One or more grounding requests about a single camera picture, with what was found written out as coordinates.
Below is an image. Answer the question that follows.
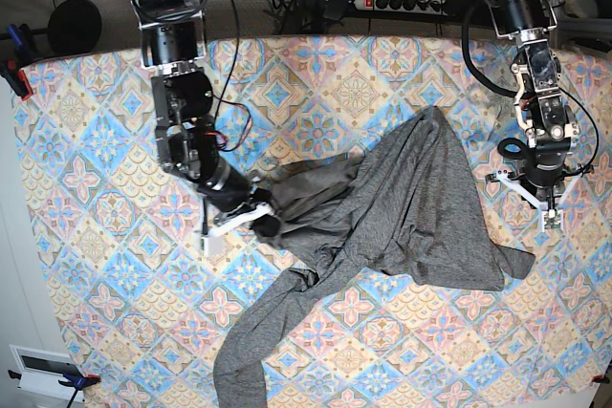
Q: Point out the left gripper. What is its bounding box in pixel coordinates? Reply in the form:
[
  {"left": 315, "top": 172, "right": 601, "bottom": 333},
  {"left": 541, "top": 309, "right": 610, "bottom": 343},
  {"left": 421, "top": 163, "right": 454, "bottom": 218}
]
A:
[{"left": 486, "top": 139, "right": 594, "bottom": 231}]

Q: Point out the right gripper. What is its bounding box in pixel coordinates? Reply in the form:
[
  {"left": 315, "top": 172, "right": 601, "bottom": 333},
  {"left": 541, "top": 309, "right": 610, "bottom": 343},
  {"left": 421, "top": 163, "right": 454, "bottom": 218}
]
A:
[{"left": 197, "top": 161, "right": 280, "bottom": 256}]

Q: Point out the grey t-shirt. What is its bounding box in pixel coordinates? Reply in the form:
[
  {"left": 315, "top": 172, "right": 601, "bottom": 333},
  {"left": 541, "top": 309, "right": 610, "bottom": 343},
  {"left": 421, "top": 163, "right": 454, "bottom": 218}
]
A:
[{"left": 213, "top": 107, "right": 536, "bottom": 407}]

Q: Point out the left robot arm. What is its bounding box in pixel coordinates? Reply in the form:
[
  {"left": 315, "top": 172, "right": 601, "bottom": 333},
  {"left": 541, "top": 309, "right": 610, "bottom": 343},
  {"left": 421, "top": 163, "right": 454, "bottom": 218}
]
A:
[{"left": 461, "top": 0, "right": 593, "bottom": 229}]

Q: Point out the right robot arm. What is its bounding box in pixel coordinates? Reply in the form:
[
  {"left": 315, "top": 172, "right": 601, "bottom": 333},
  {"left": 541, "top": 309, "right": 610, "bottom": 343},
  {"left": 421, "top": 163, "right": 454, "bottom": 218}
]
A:
[{"left": 130, "top": 0, "right": 280, "bottom": 249}]

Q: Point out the patterned tablecloth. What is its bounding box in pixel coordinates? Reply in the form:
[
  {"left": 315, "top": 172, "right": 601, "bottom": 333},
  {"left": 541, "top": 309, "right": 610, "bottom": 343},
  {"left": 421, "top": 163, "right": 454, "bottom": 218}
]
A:
[{"left": 12, "top": 37, "right": 611, "bottom": 407}]

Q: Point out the red clamp bottom right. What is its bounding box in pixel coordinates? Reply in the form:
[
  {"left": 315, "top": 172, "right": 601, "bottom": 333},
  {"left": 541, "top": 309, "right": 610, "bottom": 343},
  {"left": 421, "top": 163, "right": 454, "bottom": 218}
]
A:
[{"left": 591, "top": 375, "right": 611, "bottom": 385}]

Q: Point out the white power strip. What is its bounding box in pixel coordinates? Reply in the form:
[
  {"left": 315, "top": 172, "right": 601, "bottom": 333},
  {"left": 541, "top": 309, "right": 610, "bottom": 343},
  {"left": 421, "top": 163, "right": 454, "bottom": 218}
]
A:
[{"left": 353, "top": 0, "right": 447, "bottom": 15}]

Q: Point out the round black stool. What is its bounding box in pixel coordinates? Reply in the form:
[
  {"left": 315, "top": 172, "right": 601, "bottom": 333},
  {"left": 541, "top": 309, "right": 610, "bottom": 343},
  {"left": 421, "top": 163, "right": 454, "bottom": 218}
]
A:
[{"left": 47, "top": 0, "right": 102, "bottom": 56}]

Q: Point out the red black clamp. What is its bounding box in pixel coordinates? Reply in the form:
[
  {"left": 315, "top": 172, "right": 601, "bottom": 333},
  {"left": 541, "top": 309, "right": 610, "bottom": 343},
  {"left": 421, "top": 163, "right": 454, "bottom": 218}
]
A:
[{"left": 0, "top": 58, "right": 33, "bottom": 100}]

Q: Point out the blue clamp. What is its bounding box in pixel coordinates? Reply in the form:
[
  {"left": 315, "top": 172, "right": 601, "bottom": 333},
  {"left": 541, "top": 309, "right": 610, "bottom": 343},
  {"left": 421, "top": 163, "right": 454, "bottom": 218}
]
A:
[{"left": 7, "top": 23, "right": 36, "bottom": 62}]

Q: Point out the white wall box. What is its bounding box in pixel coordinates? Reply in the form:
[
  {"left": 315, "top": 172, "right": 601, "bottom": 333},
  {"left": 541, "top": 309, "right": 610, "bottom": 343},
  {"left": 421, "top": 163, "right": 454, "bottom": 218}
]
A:
[{"left": 10, "top": 345, "right": 79, "bottom": 400}]

